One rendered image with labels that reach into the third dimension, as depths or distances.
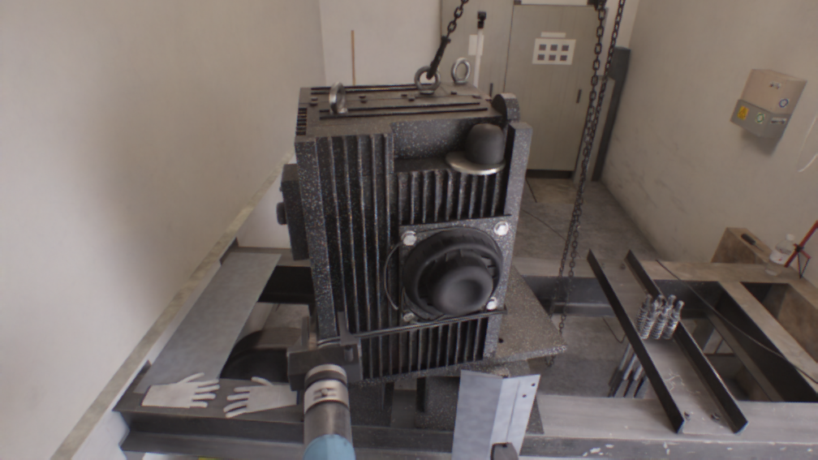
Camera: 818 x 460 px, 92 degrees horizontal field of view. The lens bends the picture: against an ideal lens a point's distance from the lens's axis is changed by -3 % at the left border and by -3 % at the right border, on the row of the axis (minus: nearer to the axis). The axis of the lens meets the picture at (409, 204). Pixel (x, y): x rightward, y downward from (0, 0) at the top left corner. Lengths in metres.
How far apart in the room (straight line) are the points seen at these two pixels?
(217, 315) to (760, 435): 1.96
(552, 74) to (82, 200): 3.59
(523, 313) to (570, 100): 3.01
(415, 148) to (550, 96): 3.28
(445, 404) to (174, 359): 0.99
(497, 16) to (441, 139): 3.04
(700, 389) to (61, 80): 2.22
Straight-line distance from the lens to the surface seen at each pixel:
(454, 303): 0.99
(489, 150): 0.90
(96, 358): 1.69
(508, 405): 1.17
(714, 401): 1.81
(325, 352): 0.83
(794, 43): 2.92
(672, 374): 1.82
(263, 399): 1.56
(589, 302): 2.33
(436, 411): 1.47
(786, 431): 1.88
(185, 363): 1.77
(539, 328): 1.44
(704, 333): 2.71
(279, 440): 1.75
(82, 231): 1.56
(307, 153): 0.83
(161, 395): 1.70
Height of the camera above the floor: 1.90
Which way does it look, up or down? 30 degrees down
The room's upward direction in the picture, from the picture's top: 1 degrees clockwise
